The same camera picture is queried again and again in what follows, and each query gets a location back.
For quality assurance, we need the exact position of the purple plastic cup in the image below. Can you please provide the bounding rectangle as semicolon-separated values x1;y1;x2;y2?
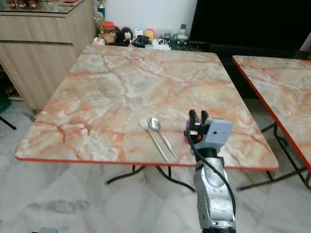
183;122;191;145

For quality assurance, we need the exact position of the steel spoon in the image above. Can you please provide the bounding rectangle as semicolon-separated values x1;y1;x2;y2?
149;117;177;160

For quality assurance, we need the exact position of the steel fork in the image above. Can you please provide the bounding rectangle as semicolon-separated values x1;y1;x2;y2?
139;118;170;164

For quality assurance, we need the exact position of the marble pattern folding table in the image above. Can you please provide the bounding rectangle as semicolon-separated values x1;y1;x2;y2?
232;55;311;191
14;45;280;193

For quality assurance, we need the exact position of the white cap green bottle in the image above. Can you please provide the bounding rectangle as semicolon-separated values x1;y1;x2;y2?
177;24;190;49

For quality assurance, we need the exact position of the black television screen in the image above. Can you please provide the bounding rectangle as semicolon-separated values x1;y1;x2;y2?
190;0;311;50

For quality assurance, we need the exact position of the red lid jar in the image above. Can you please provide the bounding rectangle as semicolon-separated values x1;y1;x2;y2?
101;21;117;45

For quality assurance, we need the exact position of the light wooden cabinet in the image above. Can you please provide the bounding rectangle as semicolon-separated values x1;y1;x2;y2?
0;0;97;111

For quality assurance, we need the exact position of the blue and gold trophy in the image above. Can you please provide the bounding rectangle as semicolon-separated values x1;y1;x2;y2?
96;0;108;37

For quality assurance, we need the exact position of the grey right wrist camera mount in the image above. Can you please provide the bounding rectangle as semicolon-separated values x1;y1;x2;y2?
205;118;234;149

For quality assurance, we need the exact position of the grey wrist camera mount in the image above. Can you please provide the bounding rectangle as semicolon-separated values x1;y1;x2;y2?
205;118;234;149
33;227;58;233

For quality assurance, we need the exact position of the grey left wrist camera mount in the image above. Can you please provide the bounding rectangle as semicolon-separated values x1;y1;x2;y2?
33;227;58;233

